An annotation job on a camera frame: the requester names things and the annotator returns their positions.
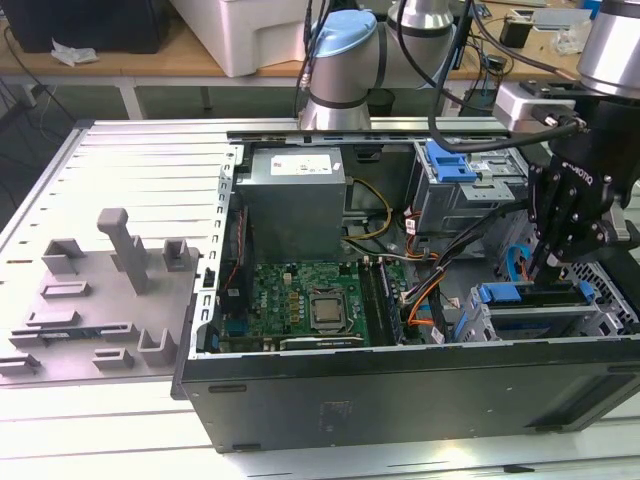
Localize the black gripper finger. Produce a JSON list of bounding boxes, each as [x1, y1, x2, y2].
[[526, 163, 554, 287], [542, 219, 606, 286]]

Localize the hard disk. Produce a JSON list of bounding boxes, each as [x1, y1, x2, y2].
[[474, 279, 599, 341]]

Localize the metal disk bay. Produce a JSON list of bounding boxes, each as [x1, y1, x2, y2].
[[452, 197, 640, 344]]

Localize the metal optical drive cage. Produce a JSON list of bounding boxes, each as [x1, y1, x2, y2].
[[407, 139, 544, 236]]

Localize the blue drive cage latch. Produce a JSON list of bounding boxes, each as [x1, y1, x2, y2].
[[423, 141, 481, 185]]

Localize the clear plastic bag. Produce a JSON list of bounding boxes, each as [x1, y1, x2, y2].
[[552, 24, 589, 55]]

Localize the flat grey box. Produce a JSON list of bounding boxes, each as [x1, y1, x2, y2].
[[529, 7, 594, 26]]

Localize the small black box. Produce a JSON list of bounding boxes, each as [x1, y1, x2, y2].
[[499, 17, 532, 50]]

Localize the RAM stick with black chips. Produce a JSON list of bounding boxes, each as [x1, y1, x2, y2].
[[378, 257, 404, 346]]

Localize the black bin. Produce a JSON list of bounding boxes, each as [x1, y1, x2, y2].
[[368, 89, 396, 119]]

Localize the black RAM slot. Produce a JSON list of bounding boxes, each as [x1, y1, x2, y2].
[[357, 257, 381, 346]]

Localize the CPU socket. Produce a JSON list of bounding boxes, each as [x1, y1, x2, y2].
[[307, 288, 354, 334]]

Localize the silver CPU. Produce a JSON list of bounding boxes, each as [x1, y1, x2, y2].
[[312, 298, 346, 322]]

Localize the black PC case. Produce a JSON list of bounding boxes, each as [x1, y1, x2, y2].
[[170, 128, 640, 454]]

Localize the grey power supply unit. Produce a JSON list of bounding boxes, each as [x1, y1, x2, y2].
[[234, 147, 349, 264]]

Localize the green motherboard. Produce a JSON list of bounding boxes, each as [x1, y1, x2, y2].
[[217, 257, 416, 351]]

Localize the black case fan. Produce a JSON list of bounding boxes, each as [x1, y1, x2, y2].
[[219, 199, 254, 321]]

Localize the white foam box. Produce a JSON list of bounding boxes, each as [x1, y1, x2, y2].
[[172, 0, 321, 79]]

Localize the wooden desk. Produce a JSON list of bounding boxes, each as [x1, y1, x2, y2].
[[0, 0, 640, 120]]

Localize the grey parts rack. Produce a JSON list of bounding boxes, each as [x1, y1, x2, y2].
[[0, 207, 204, 386]]

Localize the large black box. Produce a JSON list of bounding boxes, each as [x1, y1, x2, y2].
[[0, 0, 171, 55]]

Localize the crumpled white paper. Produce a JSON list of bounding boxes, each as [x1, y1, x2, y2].
[[49, 39, 100, 69]]

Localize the RAM stick with white label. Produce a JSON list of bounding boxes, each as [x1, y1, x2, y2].
[[13, 327, 104, 346]]

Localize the black sleeved cable bundle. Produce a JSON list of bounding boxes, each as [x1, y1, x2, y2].
[[399, 197, 544, 306]]

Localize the thick black camera cable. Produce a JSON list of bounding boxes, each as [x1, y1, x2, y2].
[[428, 0, 581, 151]]

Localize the multicolour power wires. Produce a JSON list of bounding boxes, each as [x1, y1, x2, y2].
[[342, 239, 444, 306]]

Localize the yellow black wires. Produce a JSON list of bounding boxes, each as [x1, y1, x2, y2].
[[342, 177, 394, 246]]

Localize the orange data wire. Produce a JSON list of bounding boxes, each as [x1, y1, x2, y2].
[[405, 294, 436, 331]]

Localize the cable with metal plug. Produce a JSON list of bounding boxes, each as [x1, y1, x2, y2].
[[297, 0, 331, 116]]

